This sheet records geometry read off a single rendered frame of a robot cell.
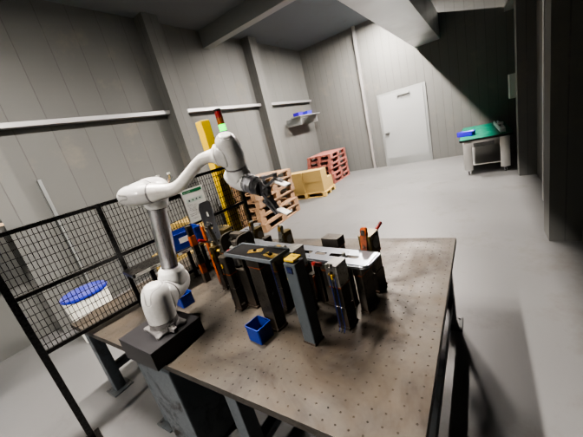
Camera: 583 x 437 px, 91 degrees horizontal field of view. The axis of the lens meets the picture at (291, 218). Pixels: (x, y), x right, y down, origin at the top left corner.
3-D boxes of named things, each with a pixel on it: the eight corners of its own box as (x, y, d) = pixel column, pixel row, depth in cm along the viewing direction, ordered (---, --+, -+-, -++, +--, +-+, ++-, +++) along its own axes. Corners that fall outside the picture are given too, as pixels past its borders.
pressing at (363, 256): (385, 251, 150) (384, 248, 149) (365, 271, 134) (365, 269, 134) (230, 237, 243) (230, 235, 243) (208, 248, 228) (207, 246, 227)
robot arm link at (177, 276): (157, 305, 174) (173, 286, 195) (182, 304, 173) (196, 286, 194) (126, 180, 152) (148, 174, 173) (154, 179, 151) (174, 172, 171)
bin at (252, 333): (275, 333, 153) (271, 319, 150) (262, 346, 146) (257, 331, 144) (261, 328, 160) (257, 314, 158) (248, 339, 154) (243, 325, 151)
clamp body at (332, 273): (359, 321, 147) (345, 257, 137) (347, 335, 139) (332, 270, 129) (346, 317, 152) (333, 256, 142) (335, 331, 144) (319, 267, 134)
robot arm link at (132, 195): (140, 182, 139) (155, 178, 152) (107, 187, 141) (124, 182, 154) (148, 207, 142) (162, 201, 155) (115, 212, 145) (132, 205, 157)
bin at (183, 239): (205, 239, 239) (199, 225, 235) (168, 255, 222) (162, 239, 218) (197, 237, 252) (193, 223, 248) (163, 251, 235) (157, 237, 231)
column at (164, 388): (208, 462, 167) (167, 374, 149) (176, 441, 184) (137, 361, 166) (242, 414, 191) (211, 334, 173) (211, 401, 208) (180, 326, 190)
